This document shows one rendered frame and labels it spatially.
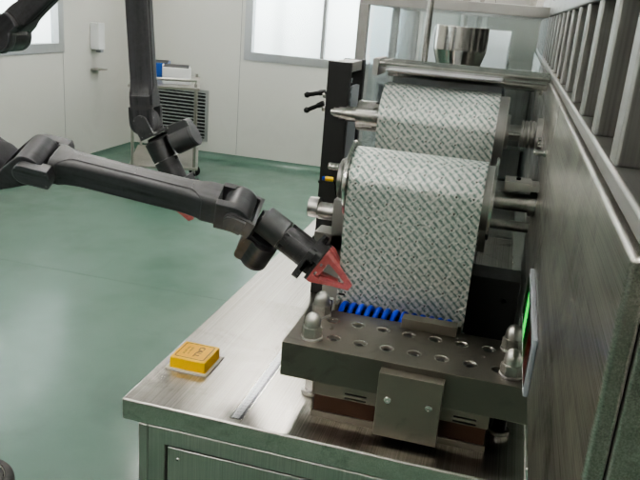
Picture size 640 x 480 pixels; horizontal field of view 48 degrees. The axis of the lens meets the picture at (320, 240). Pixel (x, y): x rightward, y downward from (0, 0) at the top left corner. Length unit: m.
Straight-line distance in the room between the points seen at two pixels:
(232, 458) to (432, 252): 0.49
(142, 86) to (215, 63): 5.66
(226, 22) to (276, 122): 1.07
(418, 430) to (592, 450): 0.75
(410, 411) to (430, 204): 0.35
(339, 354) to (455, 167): 0.38
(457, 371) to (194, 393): 0.45
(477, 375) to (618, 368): 0.74
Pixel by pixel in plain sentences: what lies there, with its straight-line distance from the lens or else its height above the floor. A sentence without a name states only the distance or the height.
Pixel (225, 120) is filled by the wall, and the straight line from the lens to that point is 7.39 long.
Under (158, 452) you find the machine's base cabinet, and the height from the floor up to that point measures 0.81.
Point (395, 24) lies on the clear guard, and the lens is 2.27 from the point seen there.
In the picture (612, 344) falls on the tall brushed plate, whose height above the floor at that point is 1.39.
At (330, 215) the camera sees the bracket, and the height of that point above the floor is 1.17.
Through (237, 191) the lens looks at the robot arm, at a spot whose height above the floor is 1.22.
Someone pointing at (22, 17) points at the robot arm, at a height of 1.47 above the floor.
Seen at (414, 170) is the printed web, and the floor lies 1.29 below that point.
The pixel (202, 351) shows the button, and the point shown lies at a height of 0.92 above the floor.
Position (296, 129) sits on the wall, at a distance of 7.14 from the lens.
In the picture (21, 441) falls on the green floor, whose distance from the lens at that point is 2.85.
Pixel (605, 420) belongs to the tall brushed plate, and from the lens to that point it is 0.42.
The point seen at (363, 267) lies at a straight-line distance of 1.29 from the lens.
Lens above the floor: 1.54
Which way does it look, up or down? 18 degrees down
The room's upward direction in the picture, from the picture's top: 5 degrees clockwise
